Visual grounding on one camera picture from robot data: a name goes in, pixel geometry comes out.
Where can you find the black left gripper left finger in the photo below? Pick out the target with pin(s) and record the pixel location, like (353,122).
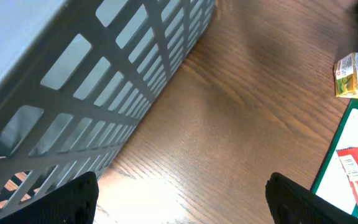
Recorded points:
(72,203)

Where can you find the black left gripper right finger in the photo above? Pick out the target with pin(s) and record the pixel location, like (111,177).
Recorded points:
(291,203)

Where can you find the green yellow juice carton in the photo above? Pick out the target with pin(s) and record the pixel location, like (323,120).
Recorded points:
(346,76)

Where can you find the green 3M package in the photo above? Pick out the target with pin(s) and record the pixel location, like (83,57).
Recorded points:
(331,182)

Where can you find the dark grey plastic mesh basket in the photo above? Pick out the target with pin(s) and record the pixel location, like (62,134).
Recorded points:
(76,79)

